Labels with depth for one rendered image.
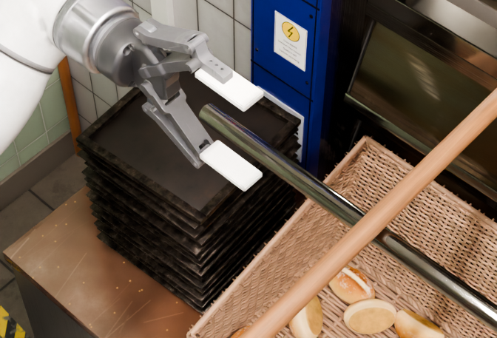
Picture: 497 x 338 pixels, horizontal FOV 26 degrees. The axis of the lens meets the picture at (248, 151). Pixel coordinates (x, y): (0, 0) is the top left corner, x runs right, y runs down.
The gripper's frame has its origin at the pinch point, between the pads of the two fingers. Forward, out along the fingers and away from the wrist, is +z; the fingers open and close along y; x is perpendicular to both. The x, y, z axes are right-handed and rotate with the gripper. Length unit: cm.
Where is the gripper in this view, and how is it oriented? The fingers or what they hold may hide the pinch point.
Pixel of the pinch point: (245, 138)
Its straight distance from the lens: 114.2
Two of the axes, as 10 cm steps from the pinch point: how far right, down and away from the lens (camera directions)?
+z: 7.3, 5.4, -4.2
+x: -6.8, 5.7, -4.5
